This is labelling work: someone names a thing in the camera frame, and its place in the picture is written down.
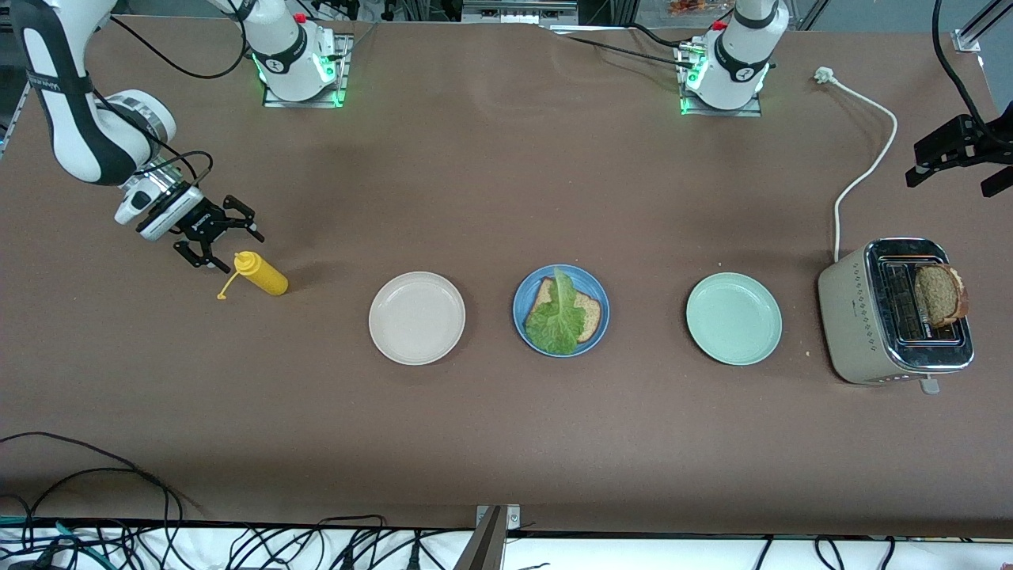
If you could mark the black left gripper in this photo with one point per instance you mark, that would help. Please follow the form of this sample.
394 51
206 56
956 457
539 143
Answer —
952 142

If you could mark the blue plate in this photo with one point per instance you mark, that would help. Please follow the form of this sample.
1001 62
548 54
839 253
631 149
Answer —
522 305

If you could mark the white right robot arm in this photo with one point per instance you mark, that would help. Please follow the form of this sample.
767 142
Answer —
75 134

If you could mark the beige chrome toaster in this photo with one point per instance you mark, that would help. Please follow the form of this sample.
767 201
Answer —
859 317

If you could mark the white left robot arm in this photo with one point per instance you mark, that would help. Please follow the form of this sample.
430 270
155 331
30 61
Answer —
740 55

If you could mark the green lettuce leaf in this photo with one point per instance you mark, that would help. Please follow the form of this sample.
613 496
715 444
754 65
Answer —
558 317

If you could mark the gray metal box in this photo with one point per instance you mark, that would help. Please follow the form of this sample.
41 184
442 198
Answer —
514 9

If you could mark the aluminium table rail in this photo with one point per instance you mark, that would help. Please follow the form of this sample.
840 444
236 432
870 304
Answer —
14 111

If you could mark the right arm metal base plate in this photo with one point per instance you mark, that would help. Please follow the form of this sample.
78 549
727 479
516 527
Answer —
345 71

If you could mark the aluminium frame post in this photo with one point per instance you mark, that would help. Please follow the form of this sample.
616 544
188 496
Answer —
969 36

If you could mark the beige plate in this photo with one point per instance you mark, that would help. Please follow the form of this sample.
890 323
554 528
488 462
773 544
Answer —
417 318

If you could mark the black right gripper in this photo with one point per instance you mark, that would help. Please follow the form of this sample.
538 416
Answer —
199 224

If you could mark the brown toast bread slice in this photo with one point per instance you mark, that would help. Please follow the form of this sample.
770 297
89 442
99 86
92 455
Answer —
589 317
940 297

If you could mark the black power plug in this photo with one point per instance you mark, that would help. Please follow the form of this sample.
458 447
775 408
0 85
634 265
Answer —
411 558

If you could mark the orange snack packet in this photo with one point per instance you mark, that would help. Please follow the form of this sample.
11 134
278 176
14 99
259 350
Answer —
688 6

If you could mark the silver metal bracket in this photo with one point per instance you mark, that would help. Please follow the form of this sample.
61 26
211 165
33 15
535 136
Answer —
513 516

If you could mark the gray metal bar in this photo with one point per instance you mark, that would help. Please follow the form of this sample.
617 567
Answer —
484 546

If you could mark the yellow squeeze bottle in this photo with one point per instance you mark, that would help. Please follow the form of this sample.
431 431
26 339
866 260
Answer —
265 277

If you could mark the green plate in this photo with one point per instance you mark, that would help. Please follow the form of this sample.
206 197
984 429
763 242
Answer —
734 319

